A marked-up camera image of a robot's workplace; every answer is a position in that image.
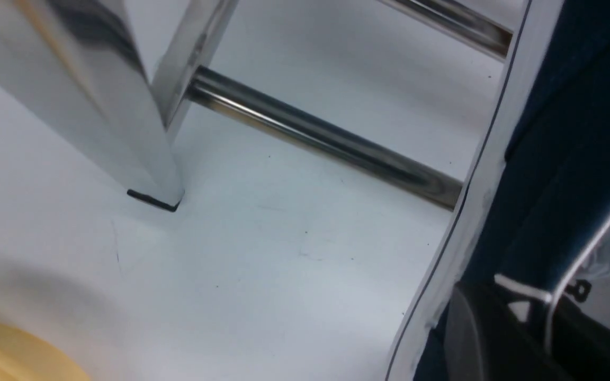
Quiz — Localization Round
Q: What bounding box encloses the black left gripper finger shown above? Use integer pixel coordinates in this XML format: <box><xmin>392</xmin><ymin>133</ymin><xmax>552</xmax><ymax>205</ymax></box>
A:
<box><xmin>444</xmin><ymin>282</ymin><xmax>610</xmax><ymax>380</ymax></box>

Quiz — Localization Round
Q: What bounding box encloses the stainless steel shoe rack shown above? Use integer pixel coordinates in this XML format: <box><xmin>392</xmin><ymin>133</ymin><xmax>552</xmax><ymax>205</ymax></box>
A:
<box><xmin>0</xmin><ymin>0</ymin><xmax>514</xmax><ymax>213</ymax></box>

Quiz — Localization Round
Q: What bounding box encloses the right yellow rubber slipper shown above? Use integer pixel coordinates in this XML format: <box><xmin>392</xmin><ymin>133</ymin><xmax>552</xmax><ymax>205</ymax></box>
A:
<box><xmin>0</xmin><ymin>323</ymin><xmax>91</xmax><ymax>380</ymax></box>

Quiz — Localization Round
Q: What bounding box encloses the navy canvas shoe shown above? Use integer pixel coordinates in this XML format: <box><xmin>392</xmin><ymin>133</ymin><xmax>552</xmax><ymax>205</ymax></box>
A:
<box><xmin>384</xmin><ymin>0</ymin><xmax>610</xmax><ymax>381</ymax></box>

